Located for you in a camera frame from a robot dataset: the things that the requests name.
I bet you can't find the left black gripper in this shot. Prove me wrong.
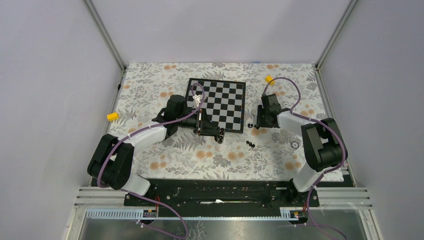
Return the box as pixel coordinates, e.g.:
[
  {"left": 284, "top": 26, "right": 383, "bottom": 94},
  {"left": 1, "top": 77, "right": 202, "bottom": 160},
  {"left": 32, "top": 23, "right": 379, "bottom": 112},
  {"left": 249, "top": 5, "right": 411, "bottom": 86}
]
[{"left": 176, "top": 108, "right": 220, "bottom": 137}]

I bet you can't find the black white checkerboard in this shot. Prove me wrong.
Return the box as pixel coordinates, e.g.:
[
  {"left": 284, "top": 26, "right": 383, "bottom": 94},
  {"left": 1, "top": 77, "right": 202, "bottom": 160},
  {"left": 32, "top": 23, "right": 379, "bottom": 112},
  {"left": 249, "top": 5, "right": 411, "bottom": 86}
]
[{"left": 185, "top": 78, "right": 246, "bottom": 134}]

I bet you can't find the yellow block right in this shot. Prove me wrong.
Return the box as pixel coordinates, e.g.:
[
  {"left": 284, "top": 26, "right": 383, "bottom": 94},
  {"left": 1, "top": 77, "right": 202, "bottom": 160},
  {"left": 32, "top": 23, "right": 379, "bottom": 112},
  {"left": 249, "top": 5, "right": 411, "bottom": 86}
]
[{"left": 265, "top": 75, "right": 274, "bottom": 86}]

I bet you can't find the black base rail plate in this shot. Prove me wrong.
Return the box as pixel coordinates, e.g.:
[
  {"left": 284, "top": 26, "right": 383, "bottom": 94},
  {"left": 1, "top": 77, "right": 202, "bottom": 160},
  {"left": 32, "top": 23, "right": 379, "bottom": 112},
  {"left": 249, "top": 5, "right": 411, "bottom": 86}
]
[{"left": 145, "top": 178, "right": 320, "bottom": 218}]

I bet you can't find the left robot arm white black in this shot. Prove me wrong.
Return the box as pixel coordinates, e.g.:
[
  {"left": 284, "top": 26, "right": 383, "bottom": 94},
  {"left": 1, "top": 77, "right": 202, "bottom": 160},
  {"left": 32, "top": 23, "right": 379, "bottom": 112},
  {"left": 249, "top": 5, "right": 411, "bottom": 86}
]
[{"left": 87, "top": 94, "right": 225, "bottom": 206}]

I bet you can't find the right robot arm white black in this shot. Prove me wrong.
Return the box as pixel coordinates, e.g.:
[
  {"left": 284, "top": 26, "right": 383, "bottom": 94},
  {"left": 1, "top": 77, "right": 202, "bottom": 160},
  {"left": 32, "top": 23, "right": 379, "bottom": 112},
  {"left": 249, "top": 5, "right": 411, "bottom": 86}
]
[{"left": 256, "top": 94, "right": 347, "bottom": 206}]

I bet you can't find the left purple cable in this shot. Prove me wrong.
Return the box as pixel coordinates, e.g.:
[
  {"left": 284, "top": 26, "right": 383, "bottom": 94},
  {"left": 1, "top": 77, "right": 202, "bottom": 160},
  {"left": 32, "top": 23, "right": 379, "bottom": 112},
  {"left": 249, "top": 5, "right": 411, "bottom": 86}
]
[{"left": 96, "top": 82, "right": 206, "bottom": 240}]

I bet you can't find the floral patterned table mat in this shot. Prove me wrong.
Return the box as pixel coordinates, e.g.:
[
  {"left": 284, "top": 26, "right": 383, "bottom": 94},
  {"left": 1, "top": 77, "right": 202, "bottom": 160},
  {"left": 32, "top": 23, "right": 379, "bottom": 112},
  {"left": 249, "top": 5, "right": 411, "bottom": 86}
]
[{"left": 109, "top": 62, "right": 328, "bottom": 181}]

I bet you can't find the black earbud pair lower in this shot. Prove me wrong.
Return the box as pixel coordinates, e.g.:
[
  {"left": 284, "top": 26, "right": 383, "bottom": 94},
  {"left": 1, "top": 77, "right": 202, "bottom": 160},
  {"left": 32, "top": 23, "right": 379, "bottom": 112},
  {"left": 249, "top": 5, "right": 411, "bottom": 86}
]
[{"left": 246, "top": 141, "right": 256, "bottom": 148}]

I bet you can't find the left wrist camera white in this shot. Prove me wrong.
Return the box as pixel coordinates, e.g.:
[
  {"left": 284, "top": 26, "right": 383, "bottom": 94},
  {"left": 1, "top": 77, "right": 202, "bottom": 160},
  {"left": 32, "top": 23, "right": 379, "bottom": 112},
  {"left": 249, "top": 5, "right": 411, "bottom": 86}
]
[{"left": 192, "top": 94, "right": 206, "bottom": 108}]

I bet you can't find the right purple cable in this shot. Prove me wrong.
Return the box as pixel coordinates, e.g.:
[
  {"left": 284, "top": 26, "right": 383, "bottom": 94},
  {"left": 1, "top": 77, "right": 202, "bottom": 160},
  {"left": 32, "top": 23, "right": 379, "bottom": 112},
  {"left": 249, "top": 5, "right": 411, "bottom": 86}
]
[{"left": 263, "top": 77, "right": 349, "bottom": 240}]

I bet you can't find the yellow block left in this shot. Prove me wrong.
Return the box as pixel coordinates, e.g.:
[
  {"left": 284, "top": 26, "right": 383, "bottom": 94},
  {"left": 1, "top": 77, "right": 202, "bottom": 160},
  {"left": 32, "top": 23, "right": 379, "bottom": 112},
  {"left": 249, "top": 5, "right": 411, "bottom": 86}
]
[{"left": 106, "top": 112, "right": 120, "bottom": 122}]

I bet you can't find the purple cable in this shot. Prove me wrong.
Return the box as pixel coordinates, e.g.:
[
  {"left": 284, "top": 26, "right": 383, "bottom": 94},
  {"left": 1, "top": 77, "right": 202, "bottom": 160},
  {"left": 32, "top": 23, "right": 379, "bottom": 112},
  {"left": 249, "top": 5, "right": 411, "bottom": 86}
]
[
  {"left": 263, "top": 77, "right": 349, "bottom": 240},
  {"left": 96, "top": 82, "right": 206, "bottom": 240}
]

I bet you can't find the yellow block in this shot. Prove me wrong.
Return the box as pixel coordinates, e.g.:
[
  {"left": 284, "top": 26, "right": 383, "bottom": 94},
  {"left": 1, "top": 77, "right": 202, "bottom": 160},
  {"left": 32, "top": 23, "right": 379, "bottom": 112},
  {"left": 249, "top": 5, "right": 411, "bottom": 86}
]
[
  {"left": 265, "top": 75, "right": 274, "bottom": 86},
  {"left": 106, "top": 112, "right": 120, "bottom": 122}
]

